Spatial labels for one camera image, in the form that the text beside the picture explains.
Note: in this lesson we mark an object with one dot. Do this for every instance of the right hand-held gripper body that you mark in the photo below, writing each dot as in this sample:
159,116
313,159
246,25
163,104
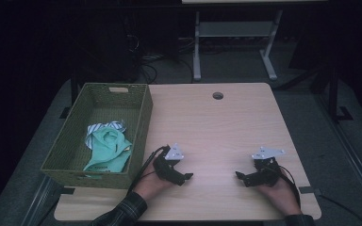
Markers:
265,175

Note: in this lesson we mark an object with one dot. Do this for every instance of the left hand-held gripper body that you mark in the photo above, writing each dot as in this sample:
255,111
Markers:
166,171

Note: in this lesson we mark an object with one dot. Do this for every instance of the mint green bib striped lining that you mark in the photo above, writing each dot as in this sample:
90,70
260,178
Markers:
110,150

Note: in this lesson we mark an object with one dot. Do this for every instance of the green woven basket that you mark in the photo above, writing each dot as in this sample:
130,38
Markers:
106,108

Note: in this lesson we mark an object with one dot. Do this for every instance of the person's left hand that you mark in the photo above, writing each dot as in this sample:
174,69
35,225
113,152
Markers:
151,183

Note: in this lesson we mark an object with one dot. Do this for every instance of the person's right hand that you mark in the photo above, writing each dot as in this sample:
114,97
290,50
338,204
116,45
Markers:
281,196

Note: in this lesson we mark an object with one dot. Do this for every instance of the grey tape strip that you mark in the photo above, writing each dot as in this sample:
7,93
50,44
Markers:
66,190
309,190

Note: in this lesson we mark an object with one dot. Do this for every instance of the black metal stand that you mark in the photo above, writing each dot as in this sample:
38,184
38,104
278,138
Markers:
333,91

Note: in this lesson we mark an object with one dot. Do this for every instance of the white metal stand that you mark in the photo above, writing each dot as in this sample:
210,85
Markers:
235,29

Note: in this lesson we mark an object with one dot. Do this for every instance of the metal floor rail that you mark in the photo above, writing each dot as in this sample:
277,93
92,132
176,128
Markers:
355,157

